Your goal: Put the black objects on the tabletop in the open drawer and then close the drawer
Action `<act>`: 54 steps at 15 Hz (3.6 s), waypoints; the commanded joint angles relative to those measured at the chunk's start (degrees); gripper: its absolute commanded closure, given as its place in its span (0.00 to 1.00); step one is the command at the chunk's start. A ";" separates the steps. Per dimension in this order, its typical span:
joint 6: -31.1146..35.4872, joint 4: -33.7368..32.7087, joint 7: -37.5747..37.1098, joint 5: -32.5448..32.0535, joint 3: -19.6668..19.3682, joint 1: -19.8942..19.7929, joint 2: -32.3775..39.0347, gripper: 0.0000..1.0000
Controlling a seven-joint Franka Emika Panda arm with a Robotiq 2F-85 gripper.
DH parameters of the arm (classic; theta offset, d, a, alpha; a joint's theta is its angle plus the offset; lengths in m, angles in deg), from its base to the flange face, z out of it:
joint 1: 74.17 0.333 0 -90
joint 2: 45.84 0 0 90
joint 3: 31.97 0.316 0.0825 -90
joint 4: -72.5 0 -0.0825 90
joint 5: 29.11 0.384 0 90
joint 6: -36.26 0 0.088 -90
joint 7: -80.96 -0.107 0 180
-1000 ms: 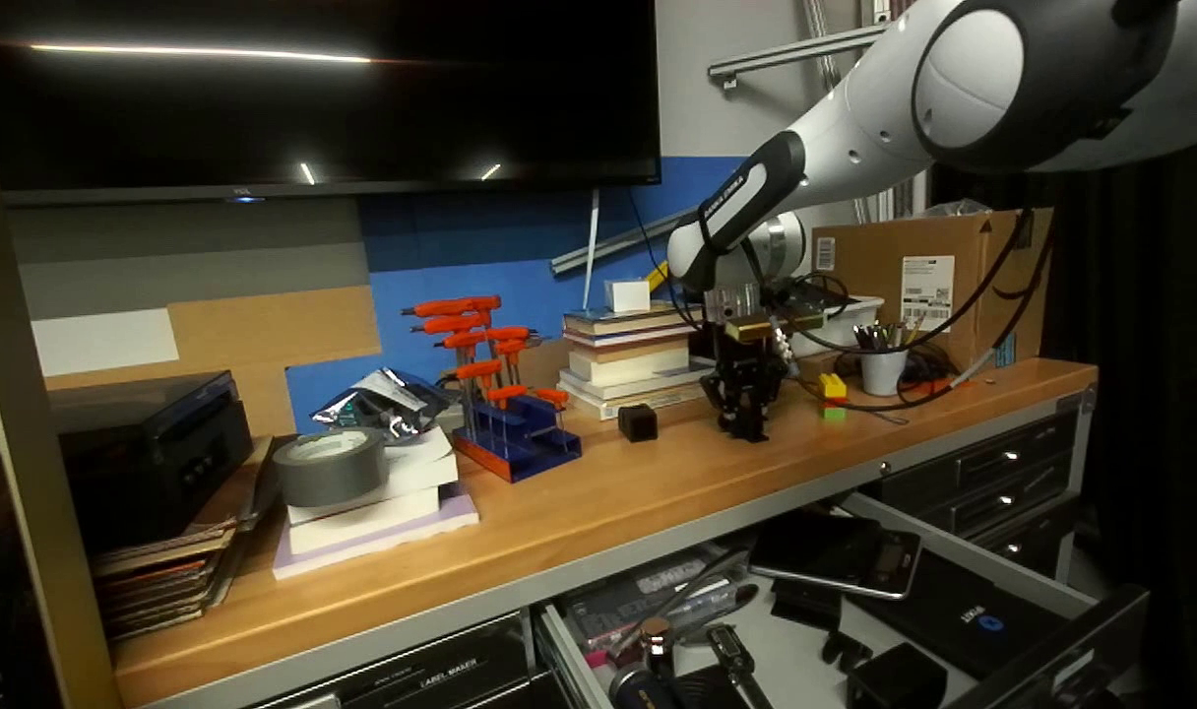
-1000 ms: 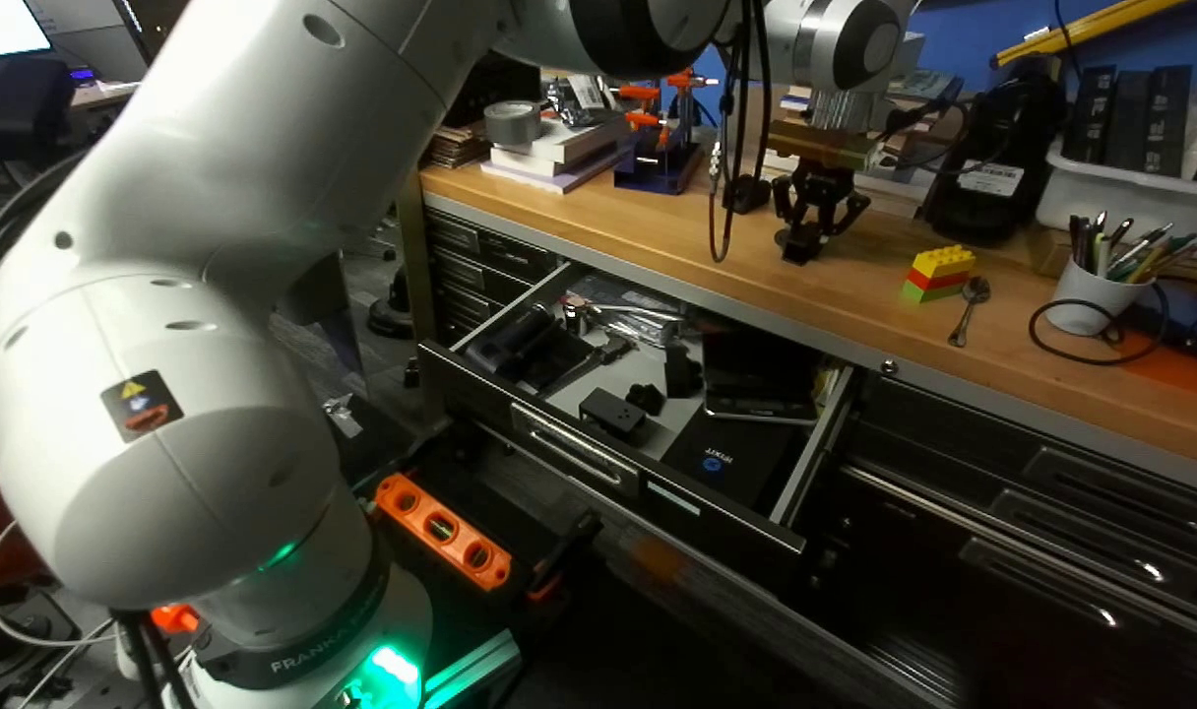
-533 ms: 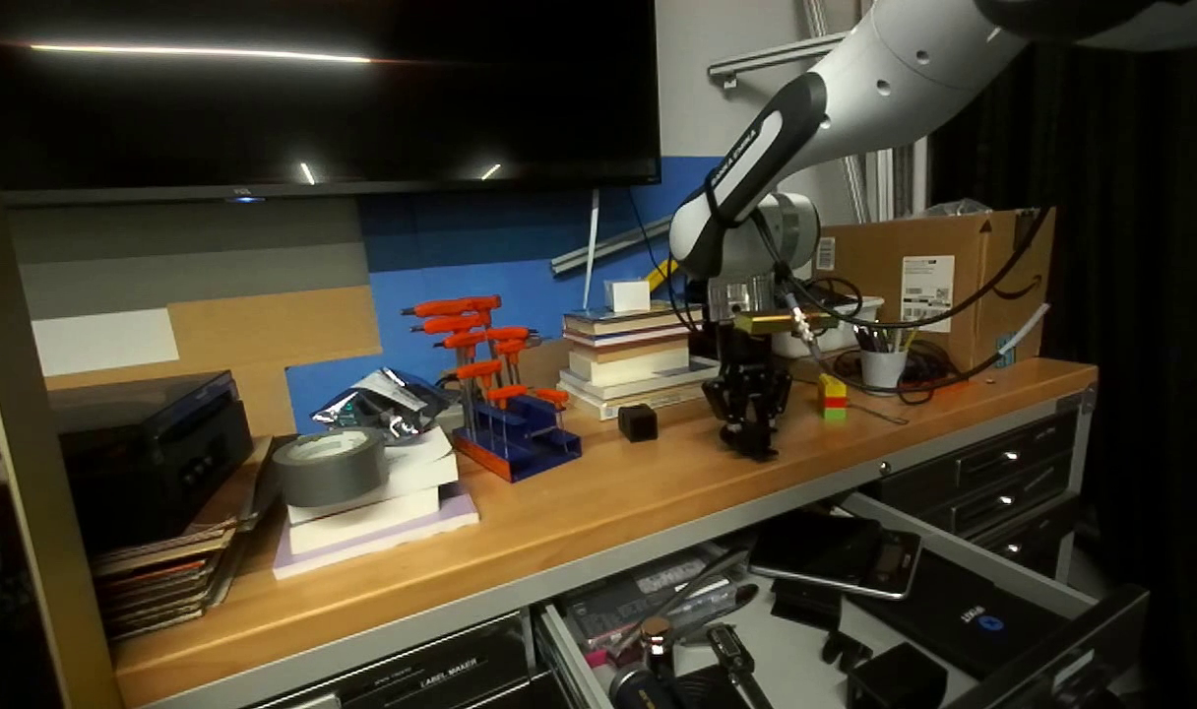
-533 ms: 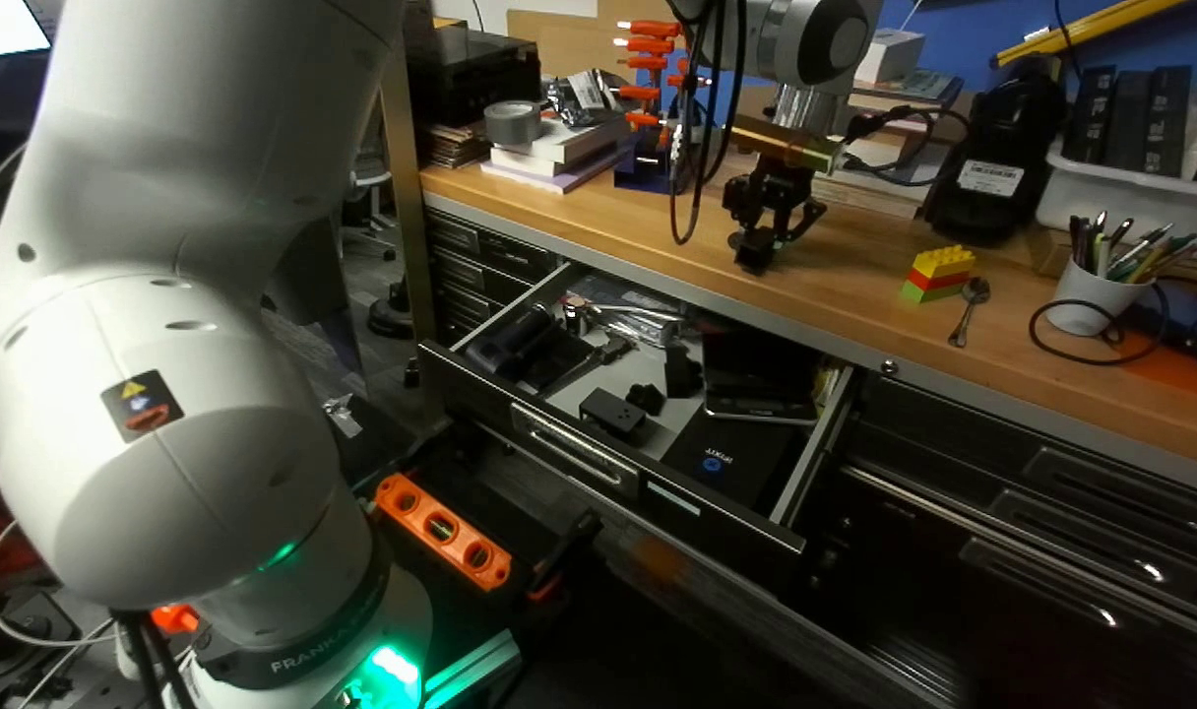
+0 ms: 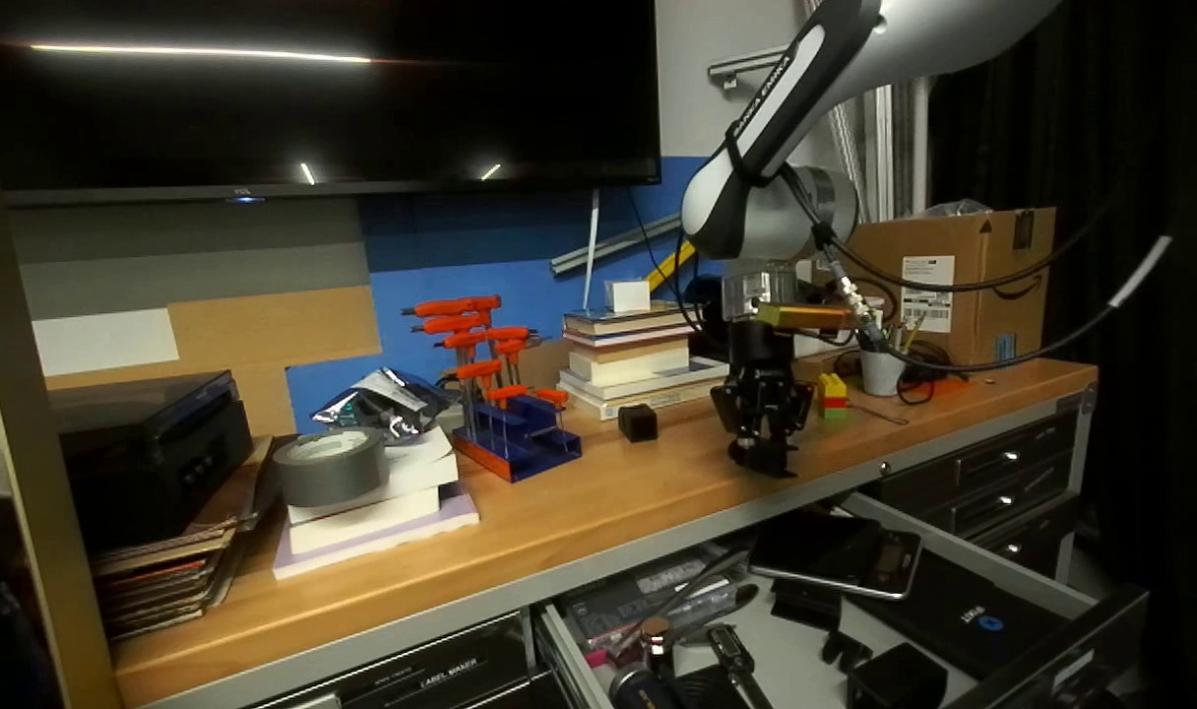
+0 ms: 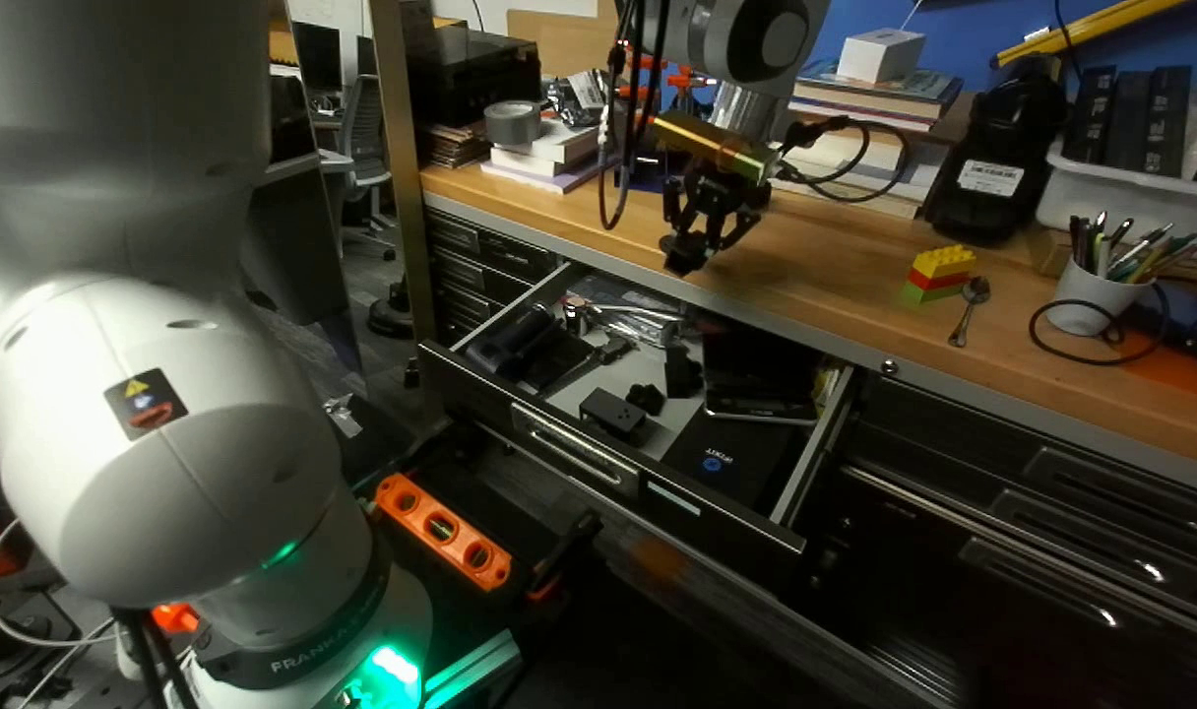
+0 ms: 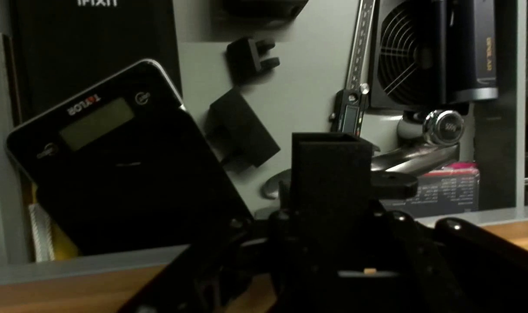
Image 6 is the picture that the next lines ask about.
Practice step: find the yellow-tinted wrist camera bar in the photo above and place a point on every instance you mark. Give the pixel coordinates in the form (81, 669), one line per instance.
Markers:
(708, 143)

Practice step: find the black case with blue logo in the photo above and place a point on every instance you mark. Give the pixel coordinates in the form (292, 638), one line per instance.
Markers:
(729, 458)

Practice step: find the assorted pens bundle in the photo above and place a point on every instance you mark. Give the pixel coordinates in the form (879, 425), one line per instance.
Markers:
(1132, 247)

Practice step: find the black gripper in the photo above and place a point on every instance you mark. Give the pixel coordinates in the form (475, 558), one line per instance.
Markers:
(713, 189)

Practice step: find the white pen cup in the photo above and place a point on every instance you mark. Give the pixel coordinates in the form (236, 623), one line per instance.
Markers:
(1093, 300)

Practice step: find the black label printer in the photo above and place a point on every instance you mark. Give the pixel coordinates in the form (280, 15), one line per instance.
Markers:
(998, 157)

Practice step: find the blue wall board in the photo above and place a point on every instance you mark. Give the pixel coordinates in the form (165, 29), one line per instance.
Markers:
(968, 39)

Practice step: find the black slotted module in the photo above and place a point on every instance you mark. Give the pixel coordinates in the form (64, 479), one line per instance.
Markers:
(1150, 121)
(1093, 114)

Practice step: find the small white box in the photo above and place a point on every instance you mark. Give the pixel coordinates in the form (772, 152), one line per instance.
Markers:
(879, 58)

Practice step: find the cork wall panel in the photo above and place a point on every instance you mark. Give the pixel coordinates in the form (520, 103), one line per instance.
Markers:
(561, 39)

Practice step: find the black rectangular box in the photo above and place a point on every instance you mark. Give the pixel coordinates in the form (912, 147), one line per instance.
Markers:
(614, 416)

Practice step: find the orange spirit level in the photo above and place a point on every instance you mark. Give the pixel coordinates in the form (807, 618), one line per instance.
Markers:
(444, 529)

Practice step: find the black labelled drawer unit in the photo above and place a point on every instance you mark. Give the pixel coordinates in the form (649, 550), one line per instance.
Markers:
(481, 278)

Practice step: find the black boxy electronic device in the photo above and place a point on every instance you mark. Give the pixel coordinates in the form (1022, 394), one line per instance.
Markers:
(475, 72)

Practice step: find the packaged hand tools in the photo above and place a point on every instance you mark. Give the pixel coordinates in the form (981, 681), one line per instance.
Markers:
(619, 312)

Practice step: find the metal spoon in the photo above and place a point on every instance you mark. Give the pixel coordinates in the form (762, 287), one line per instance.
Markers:
(972, 312)

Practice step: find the small black block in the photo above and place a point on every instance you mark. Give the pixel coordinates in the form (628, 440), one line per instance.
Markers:
(683, 370)

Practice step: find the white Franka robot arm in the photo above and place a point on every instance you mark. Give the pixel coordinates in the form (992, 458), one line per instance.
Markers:
(141, 436)

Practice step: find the orange round button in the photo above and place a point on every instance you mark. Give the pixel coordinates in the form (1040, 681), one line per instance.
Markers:
(177, 618)

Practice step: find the black fan unit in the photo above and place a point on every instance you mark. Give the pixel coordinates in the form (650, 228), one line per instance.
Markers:
(527, 346)

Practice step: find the grey duct tape roll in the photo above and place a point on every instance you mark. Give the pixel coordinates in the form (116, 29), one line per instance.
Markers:
(510, 122)

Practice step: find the black tablet with pale edge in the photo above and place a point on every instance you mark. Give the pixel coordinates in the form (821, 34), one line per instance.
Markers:
(762, 374)

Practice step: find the black multi-drawer cabinet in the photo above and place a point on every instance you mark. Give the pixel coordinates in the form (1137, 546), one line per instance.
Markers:
(1019, 526)

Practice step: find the wide black tool drawer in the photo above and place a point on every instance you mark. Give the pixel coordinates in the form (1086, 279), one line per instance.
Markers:
(599, 394)

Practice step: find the wooden shelf post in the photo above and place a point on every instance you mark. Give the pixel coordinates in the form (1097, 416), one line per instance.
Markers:
(397, 157)

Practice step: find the crumpled plastic packaging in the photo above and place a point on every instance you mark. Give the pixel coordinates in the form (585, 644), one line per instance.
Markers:
(577, 94)

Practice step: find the yellow spirit level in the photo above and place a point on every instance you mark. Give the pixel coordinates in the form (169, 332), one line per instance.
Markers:
(1086, 34)

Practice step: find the orange clamp rack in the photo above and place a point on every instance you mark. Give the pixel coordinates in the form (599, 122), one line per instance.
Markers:
(681, 84)

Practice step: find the white plastic tub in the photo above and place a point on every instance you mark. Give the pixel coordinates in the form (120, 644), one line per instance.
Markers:
(1123, 199)

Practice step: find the small black clip piece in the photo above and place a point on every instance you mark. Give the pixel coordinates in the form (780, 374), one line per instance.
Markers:
(643, 394)

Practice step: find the colourful toy brick stack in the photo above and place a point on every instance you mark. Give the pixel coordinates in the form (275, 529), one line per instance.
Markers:
(943, 272)

